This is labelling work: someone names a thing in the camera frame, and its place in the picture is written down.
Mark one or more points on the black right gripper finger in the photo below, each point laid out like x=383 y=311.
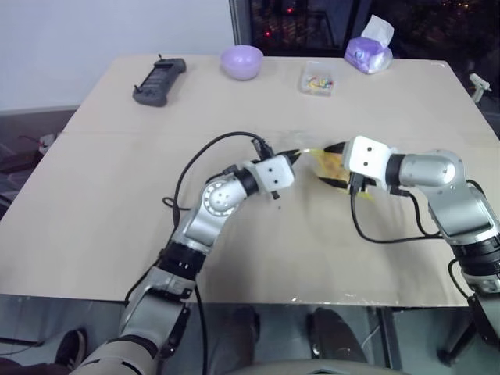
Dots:
x=336 y=184
x=336 y=148

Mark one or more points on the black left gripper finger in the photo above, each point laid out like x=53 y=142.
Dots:
x=291 y=153
x=295 y=158

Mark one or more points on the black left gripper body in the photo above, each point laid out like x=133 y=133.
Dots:
x=275 y=195

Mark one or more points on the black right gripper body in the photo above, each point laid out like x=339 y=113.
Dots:
x=357 y=183

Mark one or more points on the golden melon pan bread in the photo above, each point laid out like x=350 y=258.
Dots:
x=330 y=164

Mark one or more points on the clear yellow-zip plastic bag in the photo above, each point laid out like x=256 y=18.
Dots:
x=310 y=149

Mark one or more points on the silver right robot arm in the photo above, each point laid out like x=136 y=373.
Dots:
x=429 y=168

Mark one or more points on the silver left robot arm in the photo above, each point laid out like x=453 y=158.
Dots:
x=211 y=203

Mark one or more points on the clear box of coloured pins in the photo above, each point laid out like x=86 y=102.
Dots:
x=318 y=80

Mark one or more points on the purple tissue pack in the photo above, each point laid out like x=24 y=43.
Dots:
x=365 y=52

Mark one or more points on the purple plastic bowl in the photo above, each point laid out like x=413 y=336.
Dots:
x=241 y=62

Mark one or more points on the dark glass window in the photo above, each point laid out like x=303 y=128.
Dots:
x=312 y=23

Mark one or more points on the dark rounded shape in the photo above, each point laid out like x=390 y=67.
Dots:
x=334 y=336

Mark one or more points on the black handheld remote controller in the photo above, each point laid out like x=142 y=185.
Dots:
x=158 y=80

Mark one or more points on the black table leg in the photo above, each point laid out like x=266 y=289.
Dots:
x=389 y=336

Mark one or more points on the white glue gun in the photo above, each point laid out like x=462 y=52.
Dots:
x=479 y=84

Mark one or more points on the black metal strut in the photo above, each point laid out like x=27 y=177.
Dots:
x=457 y=340

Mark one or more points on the black white-striped sneaker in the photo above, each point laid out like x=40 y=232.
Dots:
x=72 y=347

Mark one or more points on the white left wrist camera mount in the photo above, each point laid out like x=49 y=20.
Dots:
x=273 y=173

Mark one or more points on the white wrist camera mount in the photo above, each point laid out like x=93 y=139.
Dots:
x=273 y=173
x=367 y=156

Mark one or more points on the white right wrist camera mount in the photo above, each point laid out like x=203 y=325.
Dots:
x=367 y=156

